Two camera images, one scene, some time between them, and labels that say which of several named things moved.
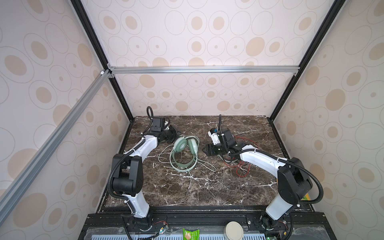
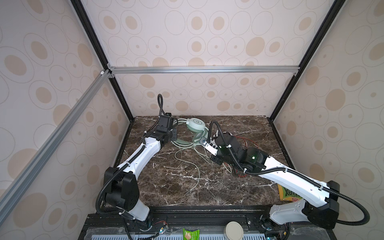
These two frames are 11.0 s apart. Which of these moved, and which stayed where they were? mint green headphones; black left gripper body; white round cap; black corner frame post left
Moved: mint green headphones
Stayed: white round cap; black left gripper body; black corner frame post left
